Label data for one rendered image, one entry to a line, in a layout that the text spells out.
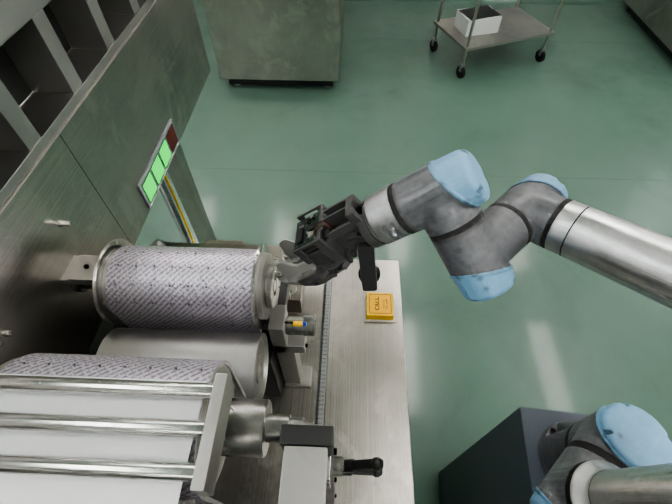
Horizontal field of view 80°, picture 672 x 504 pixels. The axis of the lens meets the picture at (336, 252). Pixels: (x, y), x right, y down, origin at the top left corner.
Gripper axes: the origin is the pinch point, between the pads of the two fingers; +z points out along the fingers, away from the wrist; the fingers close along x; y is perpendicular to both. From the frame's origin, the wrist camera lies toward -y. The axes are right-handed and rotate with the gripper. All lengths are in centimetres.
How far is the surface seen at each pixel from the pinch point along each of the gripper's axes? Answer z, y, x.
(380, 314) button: 7.0, -38.4, -11.1
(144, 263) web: 14.1, 18.3, 2.1
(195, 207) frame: 83, -16, -75
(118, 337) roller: 22.8, 14.8, 11.3
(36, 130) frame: 17.5, 39.7, -12.5
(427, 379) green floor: 43, -129, -28
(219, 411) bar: -11.4, 15.9, 28.2
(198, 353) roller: 11.8, 6.2, 13.7
